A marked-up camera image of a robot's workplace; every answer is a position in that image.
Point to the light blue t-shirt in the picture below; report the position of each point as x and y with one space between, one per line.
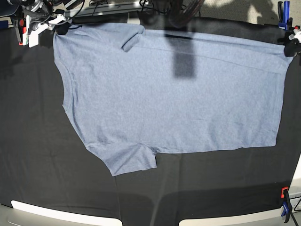
131 93

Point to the orange clamp top left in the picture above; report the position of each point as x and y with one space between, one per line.
20 33

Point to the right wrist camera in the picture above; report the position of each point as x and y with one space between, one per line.
32 39

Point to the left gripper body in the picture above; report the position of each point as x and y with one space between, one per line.
293 35

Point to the blue clamp top right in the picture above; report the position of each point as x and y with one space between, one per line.
285 21

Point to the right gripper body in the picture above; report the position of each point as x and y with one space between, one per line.
40 20

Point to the orange blue clamp bottom right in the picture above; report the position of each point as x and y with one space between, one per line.
286 204

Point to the aluminium rail behind table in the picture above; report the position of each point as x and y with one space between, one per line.
105 9

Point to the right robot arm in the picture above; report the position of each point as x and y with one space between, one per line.
13 9

